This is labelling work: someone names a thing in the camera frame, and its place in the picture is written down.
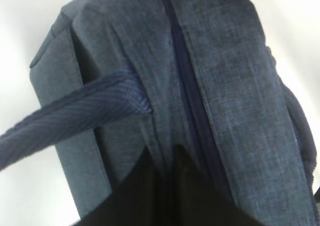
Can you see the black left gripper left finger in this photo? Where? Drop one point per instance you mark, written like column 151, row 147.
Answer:
column 140, row 199

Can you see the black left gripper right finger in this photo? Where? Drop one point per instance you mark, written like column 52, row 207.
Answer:
column 197, row 201

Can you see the dark navy lunch bag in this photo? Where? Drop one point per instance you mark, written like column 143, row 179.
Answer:
column 116, row 76

